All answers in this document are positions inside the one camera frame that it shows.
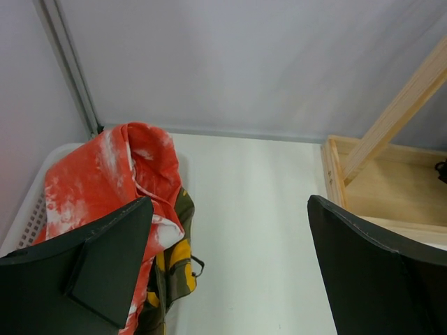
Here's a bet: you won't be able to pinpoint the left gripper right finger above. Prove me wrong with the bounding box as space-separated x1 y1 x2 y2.
307 195 446 334

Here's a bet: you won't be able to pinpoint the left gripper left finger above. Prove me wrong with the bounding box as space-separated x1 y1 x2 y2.
1 198 153 334

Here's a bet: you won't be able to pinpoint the camouflage trousers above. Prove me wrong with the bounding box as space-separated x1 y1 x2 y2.
135 188 205 334

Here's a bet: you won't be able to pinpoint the red white trousers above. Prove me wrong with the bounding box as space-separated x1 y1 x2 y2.
35 122 185 334

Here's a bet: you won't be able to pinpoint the white plastic basket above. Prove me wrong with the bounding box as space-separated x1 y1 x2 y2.
1 143 80 256

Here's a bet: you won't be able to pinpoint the wooden clothes rack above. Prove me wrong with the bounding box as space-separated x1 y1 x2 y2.
321 38 446 250

